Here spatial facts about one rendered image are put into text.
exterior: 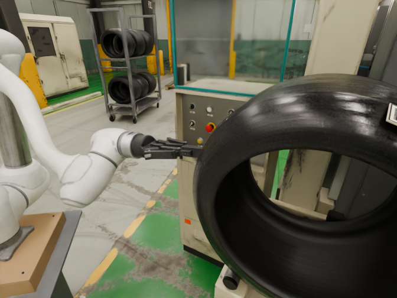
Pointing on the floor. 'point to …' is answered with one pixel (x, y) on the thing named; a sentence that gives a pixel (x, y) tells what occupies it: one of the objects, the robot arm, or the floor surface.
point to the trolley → (117, 82)
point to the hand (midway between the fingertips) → (194, 151)
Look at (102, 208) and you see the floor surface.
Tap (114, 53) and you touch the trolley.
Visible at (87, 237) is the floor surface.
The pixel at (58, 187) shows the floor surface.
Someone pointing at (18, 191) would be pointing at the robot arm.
